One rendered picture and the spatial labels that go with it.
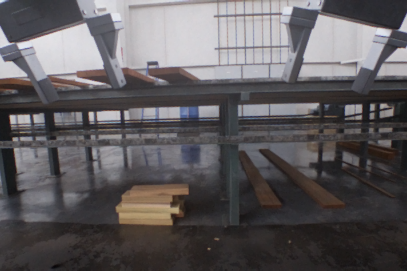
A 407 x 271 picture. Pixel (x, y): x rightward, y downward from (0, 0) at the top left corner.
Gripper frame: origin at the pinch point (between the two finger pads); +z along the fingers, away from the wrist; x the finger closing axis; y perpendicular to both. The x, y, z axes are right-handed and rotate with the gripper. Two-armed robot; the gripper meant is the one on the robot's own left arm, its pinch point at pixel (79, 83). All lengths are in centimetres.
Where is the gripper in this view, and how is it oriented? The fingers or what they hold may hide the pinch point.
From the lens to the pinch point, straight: 40.6
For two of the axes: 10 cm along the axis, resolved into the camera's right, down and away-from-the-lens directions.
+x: -9.8, 1.4, 1.6
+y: 0.7, -5.0, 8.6
